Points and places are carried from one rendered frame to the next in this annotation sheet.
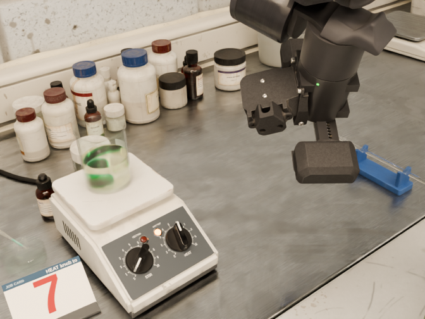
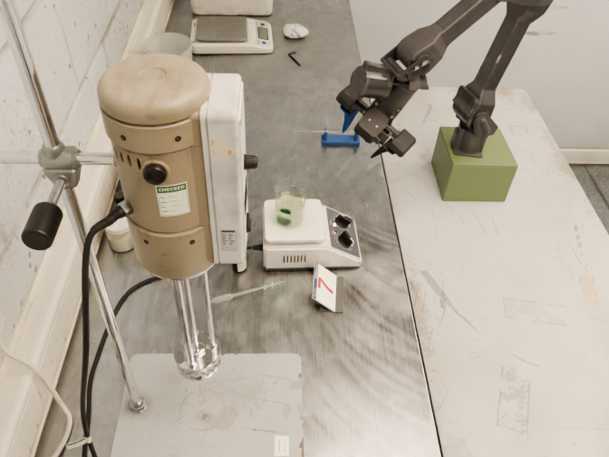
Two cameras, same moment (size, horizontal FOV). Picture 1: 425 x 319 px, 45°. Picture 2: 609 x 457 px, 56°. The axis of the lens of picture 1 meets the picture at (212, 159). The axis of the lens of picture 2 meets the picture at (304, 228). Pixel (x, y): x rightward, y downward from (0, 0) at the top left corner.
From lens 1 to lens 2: 0.94 m
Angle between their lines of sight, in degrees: 46
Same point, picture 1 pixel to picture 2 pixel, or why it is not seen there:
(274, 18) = (386, 90)
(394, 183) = (353, 140)
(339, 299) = (402, 202)
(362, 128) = (294, 118)
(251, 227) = (333, 200)
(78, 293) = (330, 277)
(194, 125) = not seen: hidden behind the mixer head
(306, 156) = (401, 144)
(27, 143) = not seen: hidden behind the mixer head
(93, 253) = (327, 253)
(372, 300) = (410, 194)
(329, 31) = (411, 87)
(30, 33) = not seen: hidden behind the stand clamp
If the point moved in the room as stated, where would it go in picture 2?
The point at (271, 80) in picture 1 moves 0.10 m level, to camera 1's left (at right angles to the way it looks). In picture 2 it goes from (372, 117) to (346, 141)
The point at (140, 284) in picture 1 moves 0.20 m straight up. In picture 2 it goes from (354, 250) to (366, 174)
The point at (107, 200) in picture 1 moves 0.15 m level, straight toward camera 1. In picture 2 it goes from (307, 226) to (381, 246)
